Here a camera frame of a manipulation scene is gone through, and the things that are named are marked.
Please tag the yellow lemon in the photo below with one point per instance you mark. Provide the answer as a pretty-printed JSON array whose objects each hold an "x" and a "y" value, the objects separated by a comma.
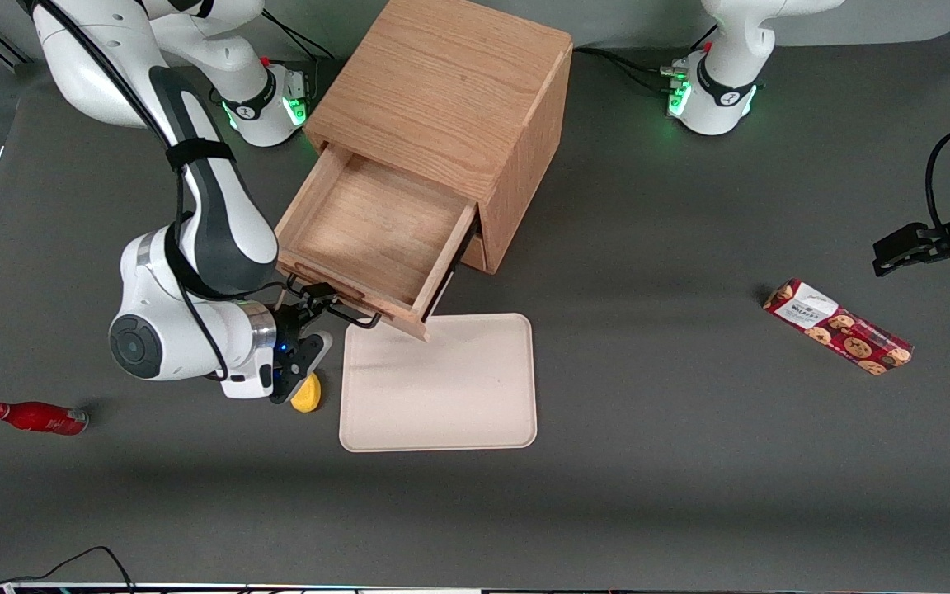
[{"x": 310, "y": 400}]

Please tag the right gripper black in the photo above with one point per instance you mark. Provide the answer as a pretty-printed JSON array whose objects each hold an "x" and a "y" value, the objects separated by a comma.
[{"x": 293, "y": 316}]

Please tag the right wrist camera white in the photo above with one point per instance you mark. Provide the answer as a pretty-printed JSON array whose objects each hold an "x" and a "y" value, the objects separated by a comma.
[{"x": 248, "y": 386}]

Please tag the beige rectangular tray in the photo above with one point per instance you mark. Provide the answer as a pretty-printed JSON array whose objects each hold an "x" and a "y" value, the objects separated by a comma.
[{"x": 450, "y": 396}]

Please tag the red drink bottle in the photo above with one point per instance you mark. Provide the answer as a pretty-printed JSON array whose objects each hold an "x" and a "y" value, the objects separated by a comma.
[{"x": 38, "y": 417}]

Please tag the red cookie box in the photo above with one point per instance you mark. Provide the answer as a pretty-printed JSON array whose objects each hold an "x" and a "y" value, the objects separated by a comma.
[{"x": 838, "y": 327}]

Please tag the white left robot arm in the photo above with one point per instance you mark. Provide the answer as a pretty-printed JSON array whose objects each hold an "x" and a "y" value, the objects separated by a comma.
[{"x": 726, "y": 74}]

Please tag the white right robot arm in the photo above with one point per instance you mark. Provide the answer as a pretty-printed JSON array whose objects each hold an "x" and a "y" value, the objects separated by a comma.
[{"x": 153, "y": 330}]

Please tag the wooden drawer cabinet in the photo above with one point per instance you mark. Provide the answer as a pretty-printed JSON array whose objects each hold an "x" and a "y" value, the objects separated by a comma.
[{"x": 442, "y": 82}]

